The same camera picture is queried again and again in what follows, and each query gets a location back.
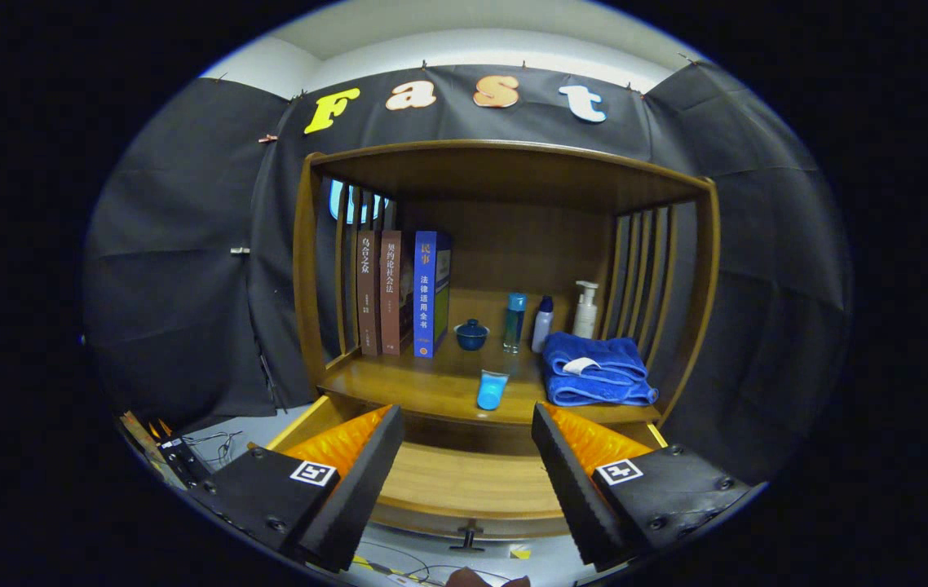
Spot black power strip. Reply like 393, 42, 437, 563
158, 438, 212, 490

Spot reddish brown book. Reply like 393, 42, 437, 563
379, 230, 416, 355

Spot thin floor cable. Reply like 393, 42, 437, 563
354, 542, 514, 586

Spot wooden board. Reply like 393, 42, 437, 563
120, 410, 163, 470

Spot black backdrop cloth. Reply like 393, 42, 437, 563
82, 61, 852, 486

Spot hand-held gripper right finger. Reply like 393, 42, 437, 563
531, 402, 754, 572

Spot white bottle blue cap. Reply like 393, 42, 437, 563
531, 295, 555, 354

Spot wooden cabinet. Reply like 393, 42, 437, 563
248, 140, 722, 553

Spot dark brown book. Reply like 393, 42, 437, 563
356, 230, 383, 356

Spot wooden drawer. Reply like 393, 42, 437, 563
248, 395, 669, 553

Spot white pump bottle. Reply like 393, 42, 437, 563
572, 280, 600, 340

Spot blue book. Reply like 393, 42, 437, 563
413, 230, 453, 359

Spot teal glass bottle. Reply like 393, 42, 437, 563
502, 293, 528, 354

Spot blue folded towel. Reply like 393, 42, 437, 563
546, 373, 660, 408
543, 331, 647, 382

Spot light blue tube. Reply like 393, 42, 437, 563
476, 369, 510, 411

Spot blue lidded bowl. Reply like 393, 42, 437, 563
454, 319, 490, 351

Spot wooden countertop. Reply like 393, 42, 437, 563
319, 334, 662, 429

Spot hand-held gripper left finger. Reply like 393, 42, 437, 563
187, 404, 405, 573

